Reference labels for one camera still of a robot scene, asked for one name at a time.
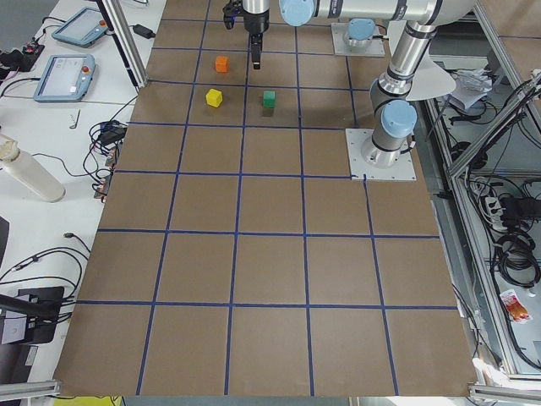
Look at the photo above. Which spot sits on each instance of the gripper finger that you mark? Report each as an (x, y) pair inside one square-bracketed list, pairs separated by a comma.
[(256, 45)]

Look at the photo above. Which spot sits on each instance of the orange wooden block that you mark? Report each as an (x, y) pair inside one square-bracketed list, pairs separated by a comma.
[(222, 64)]

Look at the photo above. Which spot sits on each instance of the green wooden block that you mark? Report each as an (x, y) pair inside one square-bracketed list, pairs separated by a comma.
[(269, 99)]

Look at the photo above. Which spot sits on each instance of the yellow wooden block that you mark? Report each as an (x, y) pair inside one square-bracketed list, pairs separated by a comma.
[(214, 97)]

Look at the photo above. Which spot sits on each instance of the black power adapter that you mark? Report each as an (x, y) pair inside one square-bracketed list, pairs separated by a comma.
[(143, 31)]

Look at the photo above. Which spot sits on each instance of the far teach pendant tablet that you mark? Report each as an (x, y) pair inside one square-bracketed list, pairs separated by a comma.
[(82, 29)]

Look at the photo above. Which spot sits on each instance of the teach pendant tablet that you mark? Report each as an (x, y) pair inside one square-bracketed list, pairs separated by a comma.
[(66, 78), (82, 29)]

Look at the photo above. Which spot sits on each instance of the hex key tool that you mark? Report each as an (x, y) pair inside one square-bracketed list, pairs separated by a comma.
[(75, 120)]

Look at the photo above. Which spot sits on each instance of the near teach pendant tablet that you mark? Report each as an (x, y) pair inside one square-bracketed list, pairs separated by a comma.
[(66, 78)]

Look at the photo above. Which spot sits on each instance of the crumpled white paper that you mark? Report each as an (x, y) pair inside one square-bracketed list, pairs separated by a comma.
[(471, 87)]

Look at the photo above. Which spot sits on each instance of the beige cylindrical bottle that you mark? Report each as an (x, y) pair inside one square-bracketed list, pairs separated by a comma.
[(27, 170)]

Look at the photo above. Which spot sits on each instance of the white power strip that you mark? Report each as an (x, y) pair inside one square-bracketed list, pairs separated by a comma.
[(493, 212)]

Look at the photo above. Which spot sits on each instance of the black monitor stand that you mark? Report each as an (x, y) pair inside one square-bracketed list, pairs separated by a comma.
[(31, 316)]

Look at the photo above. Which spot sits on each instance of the red snack packet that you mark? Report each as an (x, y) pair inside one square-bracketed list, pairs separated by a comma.
[(514, 307)]

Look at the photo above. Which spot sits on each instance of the aluminium frame post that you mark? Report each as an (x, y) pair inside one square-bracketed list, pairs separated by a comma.
[(112, 13)]

